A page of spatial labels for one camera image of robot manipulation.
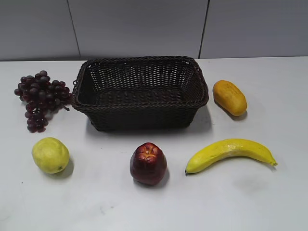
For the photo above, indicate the black woven basket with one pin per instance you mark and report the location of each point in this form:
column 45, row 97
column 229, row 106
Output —
column 149, row 92

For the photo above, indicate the dark red apple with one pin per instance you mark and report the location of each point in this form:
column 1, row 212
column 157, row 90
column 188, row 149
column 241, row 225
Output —
column 148, row 164

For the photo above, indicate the dark purple grape bunch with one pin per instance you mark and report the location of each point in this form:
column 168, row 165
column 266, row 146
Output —
column 42, row 98

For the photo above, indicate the yellow banana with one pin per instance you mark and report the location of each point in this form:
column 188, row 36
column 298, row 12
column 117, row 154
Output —
column 226, row 149

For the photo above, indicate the orange-yellow mango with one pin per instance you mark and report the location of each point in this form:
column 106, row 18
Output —
column 229, row 97

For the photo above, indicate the yellow-green lemon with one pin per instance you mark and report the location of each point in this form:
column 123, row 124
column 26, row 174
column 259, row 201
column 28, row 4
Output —
column 50, row 155

